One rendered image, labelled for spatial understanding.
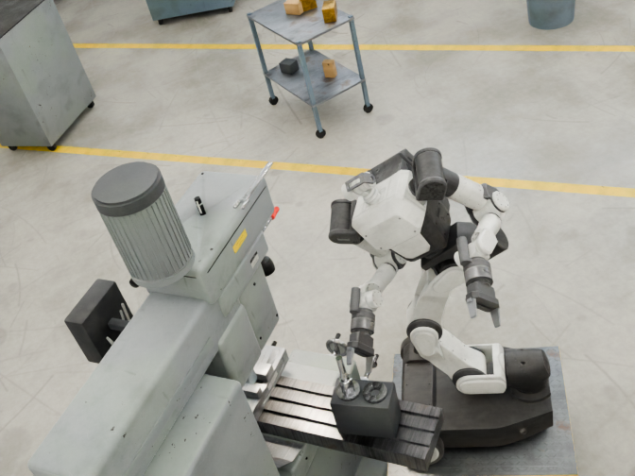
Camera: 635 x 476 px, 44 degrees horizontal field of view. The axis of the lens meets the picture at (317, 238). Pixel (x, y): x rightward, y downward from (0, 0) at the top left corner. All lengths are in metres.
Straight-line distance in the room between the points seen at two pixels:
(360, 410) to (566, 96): 3.91
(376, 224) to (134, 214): 0.93
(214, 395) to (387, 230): 0.83
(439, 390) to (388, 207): 1.12
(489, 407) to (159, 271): 1.71
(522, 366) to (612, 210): 2.06
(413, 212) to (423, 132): 3.38
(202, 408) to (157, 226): 0.58
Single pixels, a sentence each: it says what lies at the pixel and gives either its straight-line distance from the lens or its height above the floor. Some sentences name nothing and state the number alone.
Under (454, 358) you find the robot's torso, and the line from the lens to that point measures 3.32.
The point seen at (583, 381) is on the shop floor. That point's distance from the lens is 4.28.
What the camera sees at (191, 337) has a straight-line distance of 2.39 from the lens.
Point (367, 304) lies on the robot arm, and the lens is 2.89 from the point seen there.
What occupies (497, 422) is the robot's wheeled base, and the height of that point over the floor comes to 0.57.
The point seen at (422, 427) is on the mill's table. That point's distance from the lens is 3.02.
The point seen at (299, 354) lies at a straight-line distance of 3.62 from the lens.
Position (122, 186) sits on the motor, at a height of 2.21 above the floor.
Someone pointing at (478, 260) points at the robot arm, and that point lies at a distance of 2.56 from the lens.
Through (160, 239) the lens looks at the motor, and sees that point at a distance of 2.24.
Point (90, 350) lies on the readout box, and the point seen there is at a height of 1.59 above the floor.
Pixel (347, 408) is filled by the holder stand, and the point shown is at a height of 1.07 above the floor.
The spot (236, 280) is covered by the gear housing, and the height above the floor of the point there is 1.70.
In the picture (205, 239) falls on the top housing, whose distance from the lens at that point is 2.44.
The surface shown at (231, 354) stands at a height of 1.51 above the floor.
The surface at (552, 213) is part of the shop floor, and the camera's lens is 5.19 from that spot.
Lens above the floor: 3.37
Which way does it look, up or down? 40 degrees down
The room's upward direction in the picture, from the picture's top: 15 degrees counter-clockwise
